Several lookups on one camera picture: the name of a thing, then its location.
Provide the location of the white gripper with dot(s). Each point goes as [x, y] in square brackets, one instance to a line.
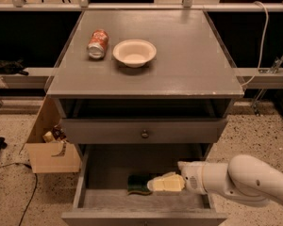
[191, 177]

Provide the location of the green yellow sponge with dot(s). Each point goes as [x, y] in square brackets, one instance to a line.
[137, 184]

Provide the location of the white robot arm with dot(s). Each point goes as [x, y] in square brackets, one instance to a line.
[244, 179]

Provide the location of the round drawer knob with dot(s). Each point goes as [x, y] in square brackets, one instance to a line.
[144, 134]

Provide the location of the grey open middle drawer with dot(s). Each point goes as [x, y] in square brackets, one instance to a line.
[101, 197]

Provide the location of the grey wooden drawer cabinet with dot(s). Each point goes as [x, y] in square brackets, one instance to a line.
[190, 78]

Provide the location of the grey closed upper drawer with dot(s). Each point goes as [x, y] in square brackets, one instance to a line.
[166, 131]

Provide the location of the cardboard box with items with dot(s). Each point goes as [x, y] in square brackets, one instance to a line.
[46, 154]

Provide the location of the white paper bowl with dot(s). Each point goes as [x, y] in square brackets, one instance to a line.
[134, 53]

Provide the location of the orange soda can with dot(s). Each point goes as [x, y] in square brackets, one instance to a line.
[98, 44]

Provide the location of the black object on ledge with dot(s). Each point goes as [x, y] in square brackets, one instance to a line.
[12, 67]

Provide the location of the metal bracket right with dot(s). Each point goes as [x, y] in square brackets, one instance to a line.
[261, 92]

